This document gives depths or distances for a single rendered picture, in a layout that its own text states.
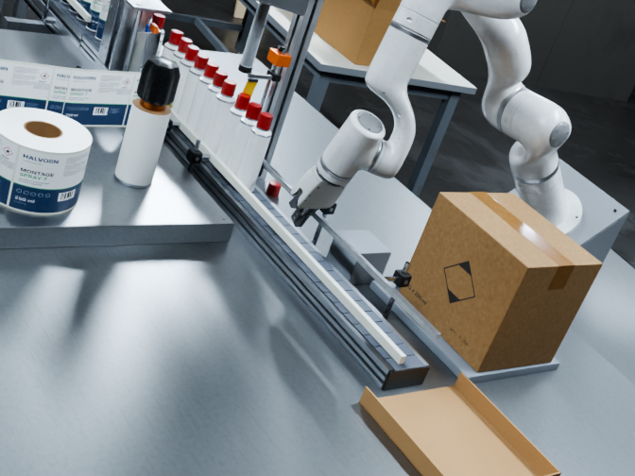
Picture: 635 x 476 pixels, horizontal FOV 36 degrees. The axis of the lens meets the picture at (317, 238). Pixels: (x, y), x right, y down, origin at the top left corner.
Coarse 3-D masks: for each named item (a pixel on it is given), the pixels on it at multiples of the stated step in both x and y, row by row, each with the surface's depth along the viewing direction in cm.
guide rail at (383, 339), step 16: (224, 176) 242; (240, 192) 237; (256, 208) 231; (272, 224) 226; (288, 240) 221; (304, 256) 217; (320, 272) 212; (336, 288) 208; (352, 304) 204; (368, 320) 200; (384, 336) 197; (400, 352) 193
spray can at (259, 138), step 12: (264, 120) 233; (252, 132) 235; (264, 132) 234; (252, 144) 235; (264, 144) 236; (252, 156) 236; (264, 156) 238; (240, 168) 239; (252, 168) 238; (252, 180) 240; (252, 192) 243
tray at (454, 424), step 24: (456, 384) 204; (384, 408) 184; (408, 408) 192; (432, 408) 195; (456, 408) 198; (480, 408) 199; (384, 432) 184; (408, 432) 186; (432, 432) 188; (456, 432) 191; (480, 432) 193; (504, 432) 194; (408, 456) 179; (432, 456) 181; (456, 456) 184; (480, 456) 186; (504, 456) 189; (528, 456) 189
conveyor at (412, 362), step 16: (176, 128) 262; (192, 144) 256; (208, 160) 252; (256, 192) 244; (272, 208) 239; (288, 224) 234; (304, 240) 230; (320, 256) 226; (304, 272) 217; (320, 288) 213; (336, 304) 209; (352, 320) 205; (368, 336) 202; (384, 352) 198; (400, 368) 195
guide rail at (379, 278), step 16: (272, 176) 238; (288, 192) 233; (320, 224) 224; (336, 240) 219; (352, 256) 215; (368, 272) 211; (384, 288) 207; (400, 304) 203; (416, 320) 199; (432, 336) 196
